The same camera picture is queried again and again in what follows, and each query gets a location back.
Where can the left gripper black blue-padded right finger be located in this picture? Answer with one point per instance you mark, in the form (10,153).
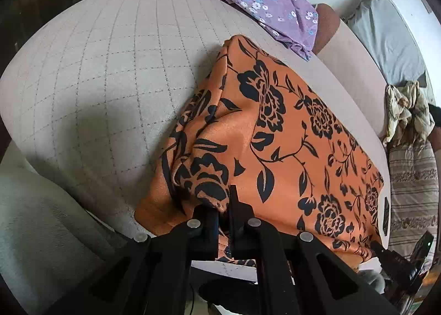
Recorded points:
(249,235)

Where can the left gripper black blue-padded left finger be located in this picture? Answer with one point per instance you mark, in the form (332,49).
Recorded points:
(199,235)

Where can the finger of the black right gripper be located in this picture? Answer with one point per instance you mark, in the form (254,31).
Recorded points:
(386,217)

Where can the orange black floral blouse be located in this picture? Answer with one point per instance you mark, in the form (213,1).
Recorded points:
(253,123)

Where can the striped beige cushion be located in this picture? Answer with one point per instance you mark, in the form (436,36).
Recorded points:
(415,195)

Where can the cream patterned crumpled cloth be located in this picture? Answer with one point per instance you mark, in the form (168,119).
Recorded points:
(408,117)

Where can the blue jeans leg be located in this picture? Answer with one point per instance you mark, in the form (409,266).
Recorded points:
(49,243)

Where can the pink sofa backrest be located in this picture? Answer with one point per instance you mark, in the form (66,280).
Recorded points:
(346,57)

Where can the grey pillow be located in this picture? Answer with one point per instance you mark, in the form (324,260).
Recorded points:
(380,28)

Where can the black camera box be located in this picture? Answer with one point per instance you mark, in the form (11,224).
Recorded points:
(420,256)

